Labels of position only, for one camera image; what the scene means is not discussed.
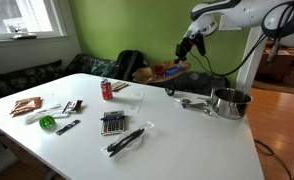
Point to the green plastic ball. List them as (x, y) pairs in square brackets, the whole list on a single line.
[(47, 122)]

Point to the tan paper packet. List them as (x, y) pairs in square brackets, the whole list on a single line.
[(119, 85)]

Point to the black pen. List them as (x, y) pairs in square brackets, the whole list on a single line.
[(127, 145), (125, 139)]

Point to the metal can opener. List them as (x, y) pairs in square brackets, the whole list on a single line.
[(190, 103)]

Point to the black flat strip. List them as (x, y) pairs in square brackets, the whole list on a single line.
[(68, 127)]

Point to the clear plastic sheet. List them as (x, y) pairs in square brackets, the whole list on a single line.
[(133, 101)]

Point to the white windowsill object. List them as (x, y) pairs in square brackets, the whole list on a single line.
[(23, 34)]

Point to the brown snack packet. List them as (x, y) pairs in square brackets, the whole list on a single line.
[(26, 105)]

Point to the red soda can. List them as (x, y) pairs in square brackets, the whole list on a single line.
[(106, 90)]

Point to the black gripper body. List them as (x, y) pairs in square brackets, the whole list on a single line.
[(185, 46)]

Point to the white wall socket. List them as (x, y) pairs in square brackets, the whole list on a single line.
[(230, 23)]

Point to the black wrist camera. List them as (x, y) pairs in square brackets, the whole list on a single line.
[(200, 43)]

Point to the tan bread roll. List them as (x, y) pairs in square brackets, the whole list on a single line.
[(143, 73)]

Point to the blue plastic item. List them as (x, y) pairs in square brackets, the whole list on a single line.
[(173, 70)]

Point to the blue pen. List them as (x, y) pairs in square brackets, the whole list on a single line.
[(113, 117)]

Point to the black backpack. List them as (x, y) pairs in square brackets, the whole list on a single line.
[(128, 65)]

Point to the clear plastic bag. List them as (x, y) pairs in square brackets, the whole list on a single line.
[(133, 140)]

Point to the wide white sachet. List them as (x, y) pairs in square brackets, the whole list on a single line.
[(43, 116)]

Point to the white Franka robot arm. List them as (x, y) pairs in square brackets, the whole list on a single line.
[(250, 13)]

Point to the white window frame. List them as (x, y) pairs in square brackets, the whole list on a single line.
[(58, 20)]

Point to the long white sachet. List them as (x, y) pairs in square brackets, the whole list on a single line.
[(49, 107)]

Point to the stainless steel saucepan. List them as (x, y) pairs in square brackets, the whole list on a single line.
[(232, 103)]

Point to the dark floral cushion under window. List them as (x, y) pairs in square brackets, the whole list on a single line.
[(23, 80)]

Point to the brown wooden cabinet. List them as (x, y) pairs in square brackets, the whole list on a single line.
[(280, 65)]

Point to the grey desk calculator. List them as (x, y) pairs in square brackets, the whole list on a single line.
[(113, 124)]

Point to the green patterned floral cushion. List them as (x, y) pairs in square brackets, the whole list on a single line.
[(90, 66)]

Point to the small red cup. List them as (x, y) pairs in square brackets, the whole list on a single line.
[(159, 70)]

